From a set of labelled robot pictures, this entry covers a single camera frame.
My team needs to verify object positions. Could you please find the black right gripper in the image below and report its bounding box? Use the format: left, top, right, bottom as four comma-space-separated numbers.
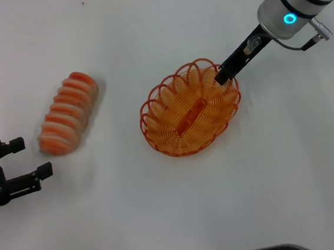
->
209, 22, 277, 86

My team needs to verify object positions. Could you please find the orange wire basket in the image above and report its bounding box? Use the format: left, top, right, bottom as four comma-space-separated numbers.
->
134, 55, 247, 161

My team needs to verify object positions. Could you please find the orange striped bread loaf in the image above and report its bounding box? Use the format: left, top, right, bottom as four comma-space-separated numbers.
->
30, 69, 105, 158

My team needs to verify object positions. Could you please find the grey cable with metal connector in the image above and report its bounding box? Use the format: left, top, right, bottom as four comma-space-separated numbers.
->
272, 16, 334, 54

